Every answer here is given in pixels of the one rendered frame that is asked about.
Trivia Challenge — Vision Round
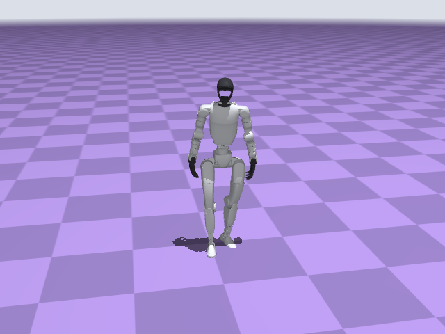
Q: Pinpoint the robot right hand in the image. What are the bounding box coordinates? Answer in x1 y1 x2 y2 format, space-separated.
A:
188 157 198 178

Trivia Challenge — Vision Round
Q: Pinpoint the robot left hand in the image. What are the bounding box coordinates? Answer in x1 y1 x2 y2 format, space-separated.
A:
246 158 257 180

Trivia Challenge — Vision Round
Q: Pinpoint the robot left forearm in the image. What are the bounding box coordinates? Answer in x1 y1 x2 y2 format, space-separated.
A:
246 133 257 162

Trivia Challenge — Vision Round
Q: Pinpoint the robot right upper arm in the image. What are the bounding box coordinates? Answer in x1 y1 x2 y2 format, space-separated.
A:
194 104 211 140

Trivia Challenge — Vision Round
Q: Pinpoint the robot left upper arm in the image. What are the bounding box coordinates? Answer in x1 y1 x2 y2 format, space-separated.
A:
238 105 253 142

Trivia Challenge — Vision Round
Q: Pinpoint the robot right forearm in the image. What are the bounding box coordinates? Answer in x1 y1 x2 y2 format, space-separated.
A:
188 131 201 161

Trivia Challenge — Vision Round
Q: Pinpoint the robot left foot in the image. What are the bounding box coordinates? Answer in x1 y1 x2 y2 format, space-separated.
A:
220 233 236 248

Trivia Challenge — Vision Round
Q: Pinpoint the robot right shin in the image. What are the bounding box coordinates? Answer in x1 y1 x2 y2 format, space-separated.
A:
204 208 215 245

